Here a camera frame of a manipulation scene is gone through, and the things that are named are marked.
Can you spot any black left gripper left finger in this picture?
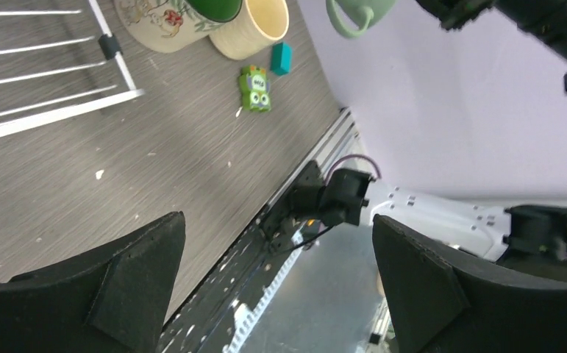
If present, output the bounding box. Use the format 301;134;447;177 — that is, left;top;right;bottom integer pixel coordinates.
0;212;185;352

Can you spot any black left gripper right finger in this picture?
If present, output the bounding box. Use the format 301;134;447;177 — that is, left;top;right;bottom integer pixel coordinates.
372;215;567;352

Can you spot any cream mug front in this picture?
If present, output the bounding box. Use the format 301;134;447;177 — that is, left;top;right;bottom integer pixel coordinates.
114;0;243;54

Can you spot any cream mug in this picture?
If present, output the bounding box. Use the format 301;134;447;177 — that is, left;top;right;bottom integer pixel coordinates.
209;0;290;60
114;0;243;54

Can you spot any small sage green cup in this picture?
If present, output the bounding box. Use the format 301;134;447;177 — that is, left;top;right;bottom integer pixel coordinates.
325;0;396;39

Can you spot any cream mug back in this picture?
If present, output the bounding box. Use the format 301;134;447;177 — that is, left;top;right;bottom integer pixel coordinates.
209;0;290;60

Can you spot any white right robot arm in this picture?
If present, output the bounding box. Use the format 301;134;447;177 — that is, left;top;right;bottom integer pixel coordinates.
266;1;567;271

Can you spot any green toy monster block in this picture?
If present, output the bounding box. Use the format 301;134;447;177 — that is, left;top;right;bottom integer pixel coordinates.
238;65;271;112

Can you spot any teal toy block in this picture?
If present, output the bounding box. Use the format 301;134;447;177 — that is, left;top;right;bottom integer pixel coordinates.
270;42;293;76

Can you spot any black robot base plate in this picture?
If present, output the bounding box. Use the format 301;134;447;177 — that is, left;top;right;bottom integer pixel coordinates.
155;160;324;352

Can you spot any aluminium front rail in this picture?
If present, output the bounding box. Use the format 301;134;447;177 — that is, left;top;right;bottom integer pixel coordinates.
222;107;362;353

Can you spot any metal wire dish rack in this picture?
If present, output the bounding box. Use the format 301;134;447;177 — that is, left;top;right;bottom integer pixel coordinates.
0;1;143;138

